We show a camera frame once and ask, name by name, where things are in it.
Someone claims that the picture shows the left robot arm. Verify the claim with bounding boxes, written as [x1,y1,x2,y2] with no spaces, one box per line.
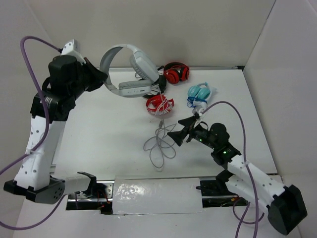
[3,55,108,204]

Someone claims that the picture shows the teal headphones blue cable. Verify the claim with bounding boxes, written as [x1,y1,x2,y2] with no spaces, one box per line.
[186,82,217,109]

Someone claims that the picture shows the aluminium frame rail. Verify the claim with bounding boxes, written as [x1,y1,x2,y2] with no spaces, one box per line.
[54,67,245,179]

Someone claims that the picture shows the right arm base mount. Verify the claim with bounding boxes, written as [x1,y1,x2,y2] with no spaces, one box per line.
[196,170,247,208]

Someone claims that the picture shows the red black headphones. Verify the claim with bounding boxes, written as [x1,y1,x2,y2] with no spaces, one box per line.
[163,62,190,84]

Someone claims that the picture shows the black headset with cable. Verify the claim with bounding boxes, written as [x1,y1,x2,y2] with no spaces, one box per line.
[143,65,167,99]

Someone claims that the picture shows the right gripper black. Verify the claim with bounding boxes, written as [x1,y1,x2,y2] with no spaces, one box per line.
[167,115,217,149]

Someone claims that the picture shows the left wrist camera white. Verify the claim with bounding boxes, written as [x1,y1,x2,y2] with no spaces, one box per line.
[61,39,86,64]

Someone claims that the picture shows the white taped cover plate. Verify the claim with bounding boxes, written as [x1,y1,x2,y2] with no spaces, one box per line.
[112,178,203,215]

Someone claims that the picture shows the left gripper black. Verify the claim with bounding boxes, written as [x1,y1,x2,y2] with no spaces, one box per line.
[68,57,107,100]

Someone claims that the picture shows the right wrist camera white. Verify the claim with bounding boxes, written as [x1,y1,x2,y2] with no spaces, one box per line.
[192,106,207,128]

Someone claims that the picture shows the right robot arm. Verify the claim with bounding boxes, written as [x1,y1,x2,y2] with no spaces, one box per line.
[168,116,308,236]

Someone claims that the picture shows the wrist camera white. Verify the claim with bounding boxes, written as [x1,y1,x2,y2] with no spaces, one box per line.
[61,39,86,64]
[192,106,207,128]

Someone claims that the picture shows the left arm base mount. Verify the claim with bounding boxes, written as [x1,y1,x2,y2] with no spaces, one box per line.
[66,180,114,215]

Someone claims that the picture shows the red white headphones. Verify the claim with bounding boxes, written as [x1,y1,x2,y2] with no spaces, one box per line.
[145,95,174,116]

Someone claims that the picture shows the grey headphone cable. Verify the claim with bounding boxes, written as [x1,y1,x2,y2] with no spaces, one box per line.
[143,93,178,172]

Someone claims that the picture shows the white grey headphones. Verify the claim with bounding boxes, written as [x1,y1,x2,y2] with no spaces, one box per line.
[99,44,159,98]

